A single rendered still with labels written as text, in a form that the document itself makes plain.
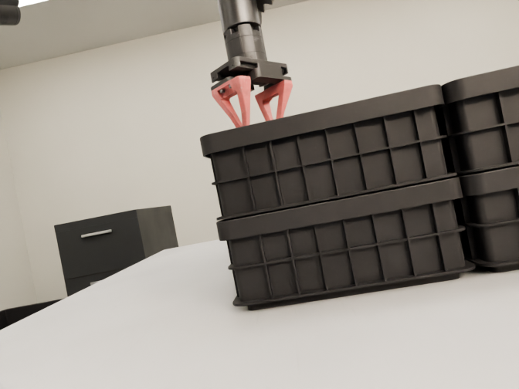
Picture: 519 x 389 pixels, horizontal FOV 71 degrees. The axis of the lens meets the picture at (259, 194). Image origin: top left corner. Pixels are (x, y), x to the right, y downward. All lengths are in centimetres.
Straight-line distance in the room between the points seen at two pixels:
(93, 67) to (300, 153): 424
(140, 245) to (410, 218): 168
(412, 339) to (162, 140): 391
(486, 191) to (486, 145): 5
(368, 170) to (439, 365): 24
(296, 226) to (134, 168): 383
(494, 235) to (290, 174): 25
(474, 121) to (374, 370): 31
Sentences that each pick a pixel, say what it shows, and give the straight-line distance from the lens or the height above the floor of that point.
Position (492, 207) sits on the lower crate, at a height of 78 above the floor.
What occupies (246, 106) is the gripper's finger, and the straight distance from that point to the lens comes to 51.
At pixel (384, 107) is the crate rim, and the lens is 46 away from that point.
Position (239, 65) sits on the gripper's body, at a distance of 52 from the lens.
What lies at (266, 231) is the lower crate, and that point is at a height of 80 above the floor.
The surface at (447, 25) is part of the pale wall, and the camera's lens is 460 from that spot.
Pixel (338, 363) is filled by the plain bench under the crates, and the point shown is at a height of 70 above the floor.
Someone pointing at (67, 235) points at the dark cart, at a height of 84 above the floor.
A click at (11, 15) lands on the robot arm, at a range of 97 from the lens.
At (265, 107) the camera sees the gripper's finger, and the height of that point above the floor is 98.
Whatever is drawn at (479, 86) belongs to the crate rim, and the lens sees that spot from 50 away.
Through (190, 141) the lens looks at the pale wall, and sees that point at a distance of 406.
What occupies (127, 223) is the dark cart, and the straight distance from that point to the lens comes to 202.
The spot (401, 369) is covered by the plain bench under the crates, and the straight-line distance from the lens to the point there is 31.
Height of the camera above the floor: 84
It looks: level
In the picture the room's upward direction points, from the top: 11 degrees counter-clockwise
